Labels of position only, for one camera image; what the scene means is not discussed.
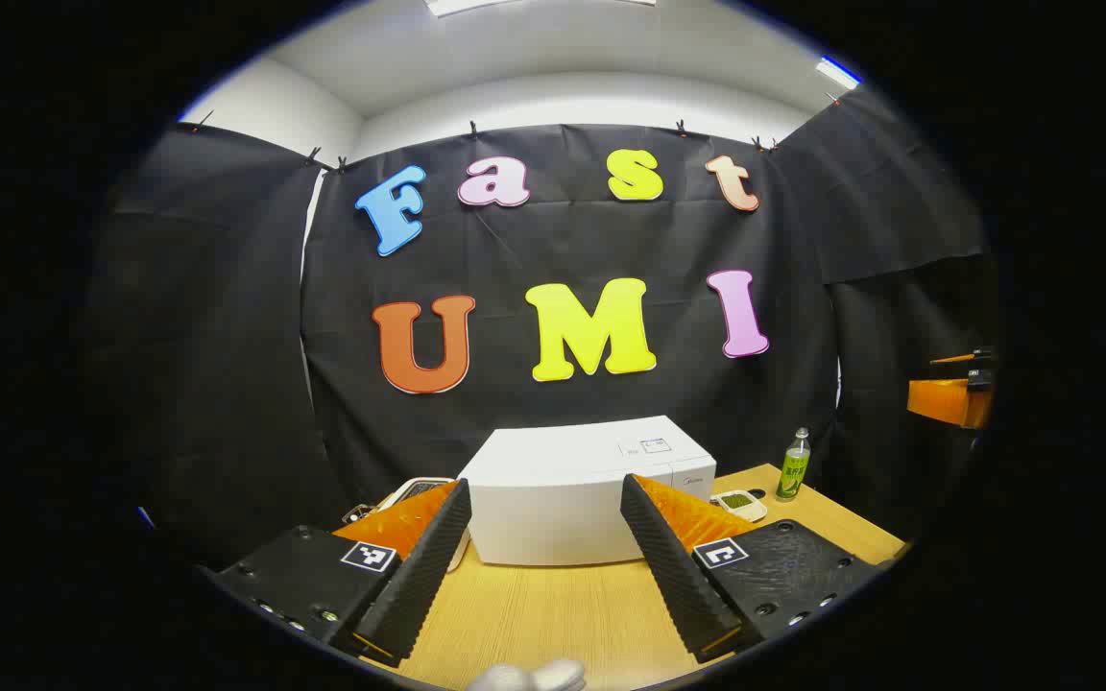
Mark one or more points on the white microwave oven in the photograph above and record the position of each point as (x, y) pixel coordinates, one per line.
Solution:
(553, 499)

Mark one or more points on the green label drink bottle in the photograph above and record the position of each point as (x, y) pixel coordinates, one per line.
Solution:
(792, 470)

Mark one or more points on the white divided bean dish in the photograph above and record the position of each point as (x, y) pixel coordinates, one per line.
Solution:
(737, 503)

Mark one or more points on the ceiling light panel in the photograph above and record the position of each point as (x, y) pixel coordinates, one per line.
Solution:
(515, 5)
(838, 72)

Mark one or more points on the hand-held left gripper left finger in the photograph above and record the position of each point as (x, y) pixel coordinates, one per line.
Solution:
(419, 566)

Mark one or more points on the white toaster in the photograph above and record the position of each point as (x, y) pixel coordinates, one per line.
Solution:
(419, 483)

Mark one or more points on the black backdrop cloth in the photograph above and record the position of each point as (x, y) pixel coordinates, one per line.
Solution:
(563, 240)

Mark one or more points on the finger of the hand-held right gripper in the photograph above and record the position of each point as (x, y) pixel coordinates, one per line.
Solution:
(942, 401)
(966, 358)

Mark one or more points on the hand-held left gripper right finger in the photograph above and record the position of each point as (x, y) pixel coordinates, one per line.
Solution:
(673, 566)

